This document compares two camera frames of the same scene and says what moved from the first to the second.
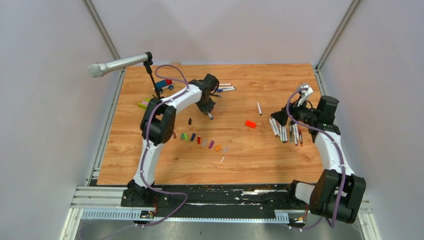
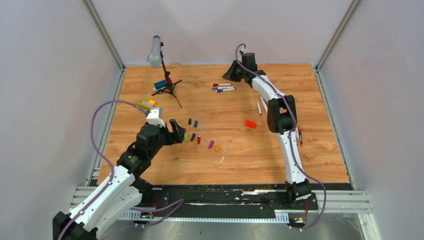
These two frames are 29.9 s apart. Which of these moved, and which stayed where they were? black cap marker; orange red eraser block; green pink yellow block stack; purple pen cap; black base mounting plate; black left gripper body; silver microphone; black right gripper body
Moved: black right gripper body; black left gripper body; silver microphone
Stayed: black base mounting plate; black cap marker; orange red eraser block; green pink yellow block stack; purple pen cap
